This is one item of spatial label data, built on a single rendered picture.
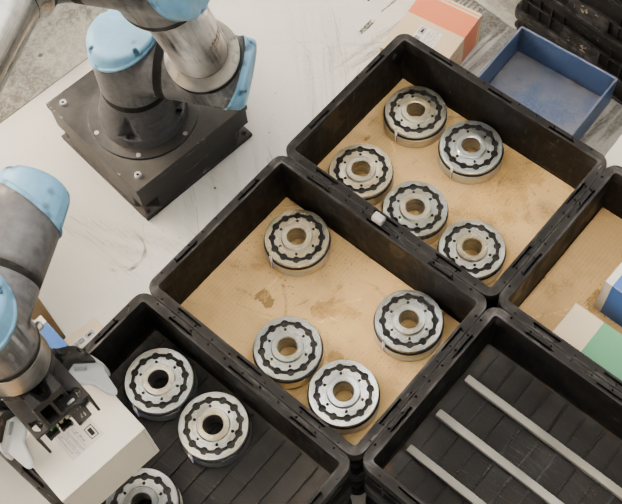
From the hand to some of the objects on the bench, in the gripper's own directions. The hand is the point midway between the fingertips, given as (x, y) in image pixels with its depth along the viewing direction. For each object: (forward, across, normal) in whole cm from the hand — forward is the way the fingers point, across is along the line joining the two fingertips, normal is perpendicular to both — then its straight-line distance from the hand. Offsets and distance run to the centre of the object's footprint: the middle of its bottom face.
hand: (57, 411), depth 122 cm
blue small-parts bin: (+41, +99, +3) cm, 108 cm away
